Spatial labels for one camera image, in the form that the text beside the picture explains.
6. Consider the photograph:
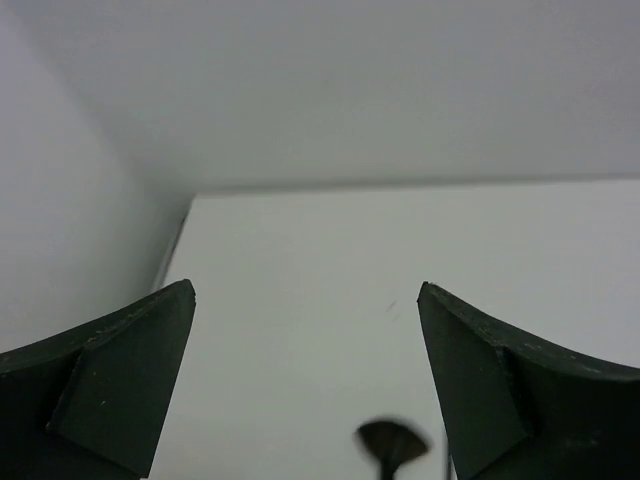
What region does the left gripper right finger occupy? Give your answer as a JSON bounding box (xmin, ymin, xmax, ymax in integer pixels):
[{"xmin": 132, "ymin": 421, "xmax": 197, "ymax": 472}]
[{"xmin": 417, "ymin": 282, "xmax": 639, "ymax": 480}]

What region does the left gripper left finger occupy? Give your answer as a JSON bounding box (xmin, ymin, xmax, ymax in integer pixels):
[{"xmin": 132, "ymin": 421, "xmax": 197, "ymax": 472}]
[{"xmin": 1, "ymin": 280, "xmax": 196, "ymax": 479}]

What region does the black fan brush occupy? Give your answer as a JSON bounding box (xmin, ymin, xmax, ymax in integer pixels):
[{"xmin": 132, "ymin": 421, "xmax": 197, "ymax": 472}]
[{"xmin": 354, "ymin": 417, "xmax": 432, "ymax": 480}]

